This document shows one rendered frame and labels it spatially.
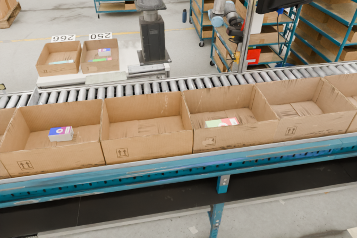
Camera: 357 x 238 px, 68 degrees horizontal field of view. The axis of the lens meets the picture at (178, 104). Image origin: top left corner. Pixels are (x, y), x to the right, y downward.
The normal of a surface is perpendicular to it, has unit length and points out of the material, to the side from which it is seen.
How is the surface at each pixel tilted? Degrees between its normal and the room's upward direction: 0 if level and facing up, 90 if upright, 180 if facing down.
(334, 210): 0
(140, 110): 89
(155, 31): 90
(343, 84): 89
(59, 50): 88
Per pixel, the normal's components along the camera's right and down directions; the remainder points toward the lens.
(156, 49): 0.23, 0.61
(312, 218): 0.00, -0.78
